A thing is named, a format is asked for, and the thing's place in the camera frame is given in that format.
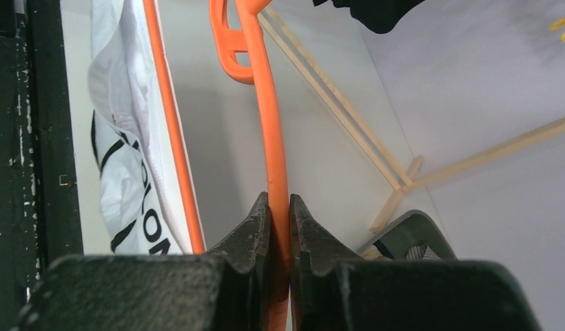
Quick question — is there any wooden clothes rack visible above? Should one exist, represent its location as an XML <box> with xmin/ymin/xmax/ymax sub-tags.
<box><xmin>258</xmin><ymin>6</ymin><xmax>565</xmax><ymax>234</ymax></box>

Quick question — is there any dark green laundry basket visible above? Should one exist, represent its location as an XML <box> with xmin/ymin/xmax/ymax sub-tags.
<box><xmin>356</xmin><ymin>210</ymin><xmax>457</xmax><ymax>260</ymax></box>

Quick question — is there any orange clip hanger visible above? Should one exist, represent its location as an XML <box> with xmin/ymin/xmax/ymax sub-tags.
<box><xmin>143</xmin><ymin>1</ymin><xmax>290</xmax><ymax>330</ymax></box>

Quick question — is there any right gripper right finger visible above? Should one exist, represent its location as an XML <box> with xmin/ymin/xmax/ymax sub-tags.
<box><xmin>289</xmin><ymin>194</ymin><xmax>540</xmax><ymax>330</ymax></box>

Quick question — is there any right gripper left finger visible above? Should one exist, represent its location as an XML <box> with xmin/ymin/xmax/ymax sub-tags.
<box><xmin>14</xmin><ymin>193</ymin><xmax>271</xmax><ymax>330</ymax></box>

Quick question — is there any white underwear black trim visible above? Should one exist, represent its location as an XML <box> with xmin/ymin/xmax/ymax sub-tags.
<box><xmin>88</xmin><ymin>1</ymin><xmax>193</xmax><ymax>255</ymax></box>

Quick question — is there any striped grey garment in basket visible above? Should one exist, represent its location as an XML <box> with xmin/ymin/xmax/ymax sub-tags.
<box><xmin>405</xmin><ymin>245</ymin><xmax>440</xmax><ymax>261</ymax></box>

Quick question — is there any black hanging underwear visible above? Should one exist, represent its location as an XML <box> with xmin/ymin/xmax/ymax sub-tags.
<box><xmin>331</xmin><ymin>0</ymin><xmax>424</xmax><ymax>34</ymax></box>

